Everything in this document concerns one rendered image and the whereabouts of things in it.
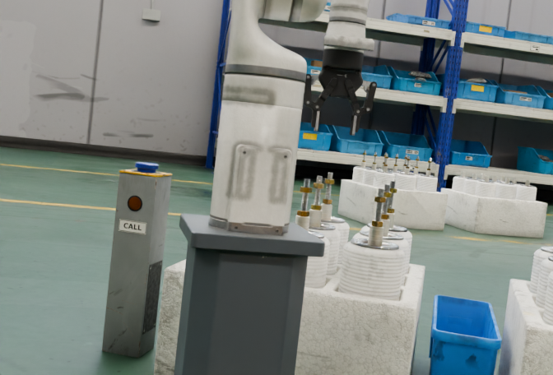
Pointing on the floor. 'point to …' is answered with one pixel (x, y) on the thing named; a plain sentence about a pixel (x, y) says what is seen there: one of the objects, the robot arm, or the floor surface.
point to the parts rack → (472, 44)
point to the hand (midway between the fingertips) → (334, 126)
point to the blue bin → (463, 337)
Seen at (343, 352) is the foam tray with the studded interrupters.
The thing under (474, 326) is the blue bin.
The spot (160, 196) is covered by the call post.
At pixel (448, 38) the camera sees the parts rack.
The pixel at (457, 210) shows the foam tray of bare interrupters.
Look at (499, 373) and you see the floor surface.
